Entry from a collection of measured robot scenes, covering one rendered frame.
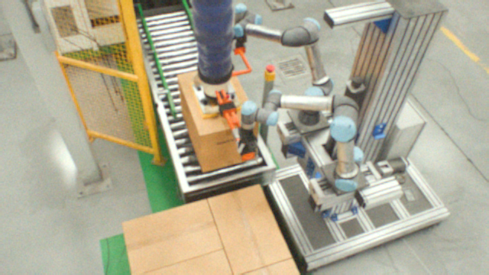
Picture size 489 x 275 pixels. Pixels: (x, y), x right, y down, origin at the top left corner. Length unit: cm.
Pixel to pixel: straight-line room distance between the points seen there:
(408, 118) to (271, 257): 122
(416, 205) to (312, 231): 90
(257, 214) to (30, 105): 277
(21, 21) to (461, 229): 357
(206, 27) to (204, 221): 130
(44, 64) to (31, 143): 159
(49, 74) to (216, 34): 116
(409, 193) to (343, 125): 181
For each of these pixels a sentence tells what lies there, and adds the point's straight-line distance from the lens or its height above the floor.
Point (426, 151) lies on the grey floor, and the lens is 436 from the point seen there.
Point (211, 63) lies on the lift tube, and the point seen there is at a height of 147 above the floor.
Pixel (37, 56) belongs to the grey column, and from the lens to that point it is 288.
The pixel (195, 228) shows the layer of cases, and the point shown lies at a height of 54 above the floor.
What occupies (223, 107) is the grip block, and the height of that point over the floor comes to 123.
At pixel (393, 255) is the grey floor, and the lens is 363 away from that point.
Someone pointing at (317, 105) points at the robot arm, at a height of 159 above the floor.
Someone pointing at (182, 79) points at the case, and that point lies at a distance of 300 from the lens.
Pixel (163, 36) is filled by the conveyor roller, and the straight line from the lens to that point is 431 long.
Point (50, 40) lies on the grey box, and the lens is 275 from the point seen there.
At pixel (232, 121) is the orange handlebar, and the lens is 251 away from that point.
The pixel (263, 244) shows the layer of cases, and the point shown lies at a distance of 283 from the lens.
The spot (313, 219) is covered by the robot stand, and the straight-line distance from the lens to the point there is 335.
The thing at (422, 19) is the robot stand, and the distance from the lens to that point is 214.
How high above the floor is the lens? 309
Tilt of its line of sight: 51 degrees down
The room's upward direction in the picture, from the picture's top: 3 degrees clockwise
